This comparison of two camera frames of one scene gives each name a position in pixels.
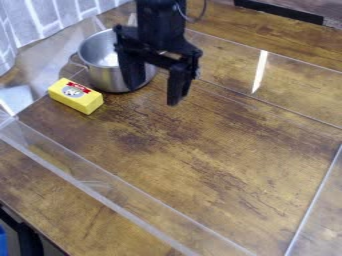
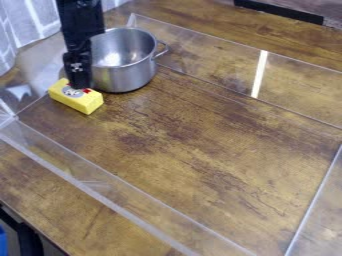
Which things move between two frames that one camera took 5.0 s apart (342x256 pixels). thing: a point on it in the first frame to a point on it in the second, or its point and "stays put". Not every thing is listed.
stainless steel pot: x=98 y=56 stays put
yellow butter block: x=75 y=96 stays put
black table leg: x=30 y=241 stays put
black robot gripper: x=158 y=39 to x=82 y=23
